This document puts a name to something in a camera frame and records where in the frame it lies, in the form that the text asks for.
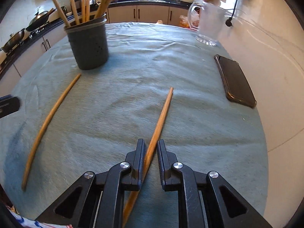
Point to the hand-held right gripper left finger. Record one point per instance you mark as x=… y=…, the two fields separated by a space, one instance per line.
x=139 y=161

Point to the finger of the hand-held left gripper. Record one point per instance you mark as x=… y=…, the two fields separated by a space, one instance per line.
x=9 y=105

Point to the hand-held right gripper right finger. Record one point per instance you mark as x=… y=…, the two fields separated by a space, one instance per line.
x=162 y=163

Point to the wooden chopstick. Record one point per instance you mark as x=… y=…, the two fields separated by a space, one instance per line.
x=161 y=118
x=50 y=116

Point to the dark grey chopstick holder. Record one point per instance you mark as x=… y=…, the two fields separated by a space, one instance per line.
x=87 y=49

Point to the group of wooden chopsticks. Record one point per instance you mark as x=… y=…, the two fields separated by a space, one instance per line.
x=72 y=2

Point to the metal cooking pan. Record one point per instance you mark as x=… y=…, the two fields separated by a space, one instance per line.
x=14 y=39

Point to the teal tablecloth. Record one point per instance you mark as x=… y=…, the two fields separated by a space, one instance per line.
x=142 y=76

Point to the black wok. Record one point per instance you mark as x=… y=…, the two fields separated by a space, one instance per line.
x=38 y=19

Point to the smartphone in clear case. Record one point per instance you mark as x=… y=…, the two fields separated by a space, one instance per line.
x=237 y=80

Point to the white blue red cloth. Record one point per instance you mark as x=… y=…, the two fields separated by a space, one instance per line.
x=26 y=223

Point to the plastic bag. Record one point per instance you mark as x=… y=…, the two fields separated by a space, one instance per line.
x=187 y=21

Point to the beige kitchen cabinets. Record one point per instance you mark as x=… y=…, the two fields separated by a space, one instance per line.
x=152 y=14

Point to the clear glass pitcher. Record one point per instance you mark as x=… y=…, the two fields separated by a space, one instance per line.
x=210 y=23

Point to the black kitchen countertop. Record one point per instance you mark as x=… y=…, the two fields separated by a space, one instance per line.
x=142 y=2

